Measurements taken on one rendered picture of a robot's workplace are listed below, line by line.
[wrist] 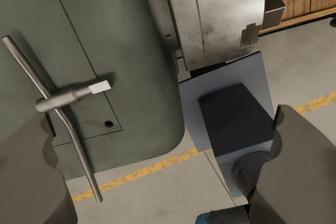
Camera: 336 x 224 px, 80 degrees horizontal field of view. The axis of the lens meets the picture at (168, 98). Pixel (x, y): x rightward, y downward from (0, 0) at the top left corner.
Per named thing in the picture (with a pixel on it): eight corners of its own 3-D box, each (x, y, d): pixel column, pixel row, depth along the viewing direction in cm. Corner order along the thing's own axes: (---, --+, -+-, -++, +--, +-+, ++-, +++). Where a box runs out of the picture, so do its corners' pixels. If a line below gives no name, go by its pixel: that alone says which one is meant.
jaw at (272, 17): (218, 0, 39) (238, 46, 34) (219, -25, 35) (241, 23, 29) (277, -18, 38) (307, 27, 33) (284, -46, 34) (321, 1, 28)
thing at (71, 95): (108, 72, 29) (39, 96, 30) (104, 78, 27) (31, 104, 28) (115, 85, 30) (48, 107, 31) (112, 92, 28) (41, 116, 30)
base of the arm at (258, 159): (286, 179, 62) (305, 210, 53) (237, 192, 65) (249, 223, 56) (278, 144, 56) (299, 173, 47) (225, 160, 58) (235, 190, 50)
